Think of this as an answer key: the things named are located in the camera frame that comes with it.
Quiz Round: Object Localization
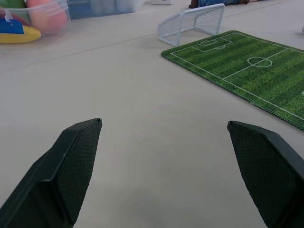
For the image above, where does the blue storage bin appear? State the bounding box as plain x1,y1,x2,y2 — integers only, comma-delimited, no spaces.
67,0,145,21

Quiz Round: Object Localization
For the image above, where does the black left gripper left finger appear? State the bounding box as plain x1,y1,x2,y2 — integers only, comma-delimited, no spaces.
0,118,103,228

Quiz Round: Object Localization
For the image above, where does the clear plastic storage box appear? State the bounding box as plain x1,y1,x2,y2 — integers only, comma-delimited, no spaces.
0,0,72,45

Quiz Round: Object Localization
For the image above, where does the green soccer field mat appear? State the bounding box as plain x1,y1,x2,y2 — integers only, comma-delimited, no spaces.
161,30,304,132

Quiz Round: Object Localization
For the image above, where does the yellow and blue toy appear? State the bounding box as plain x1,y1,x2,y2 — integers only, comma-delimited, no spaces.
0,25,42,44

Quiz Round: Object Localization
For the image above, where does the green toy fruit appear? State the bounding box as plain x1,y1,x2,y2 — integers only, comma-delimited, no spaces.
0,0,27,10

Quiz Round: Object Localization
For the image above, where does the peach toy fruit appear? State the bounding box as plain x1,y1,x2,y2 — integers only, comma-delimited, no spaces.
26,0,68,36

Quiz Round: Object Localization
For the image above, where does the white mini soccer goal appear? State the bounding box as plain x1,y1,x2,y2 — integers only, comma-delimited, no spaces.
156,3,225,47

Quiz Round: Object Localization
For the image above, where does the blue tag label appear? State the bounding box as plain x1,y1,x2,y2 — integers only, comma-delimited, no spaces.
0,19,25,35

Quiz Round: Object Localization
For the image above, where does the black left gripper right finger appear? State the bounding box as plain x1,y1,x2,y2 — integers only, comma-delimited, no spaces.
227,120,304,228

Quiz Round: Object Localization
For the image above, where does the blue patterned cloth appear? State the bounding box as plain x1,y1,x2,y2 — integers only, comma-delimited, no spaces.
189,0,266,9

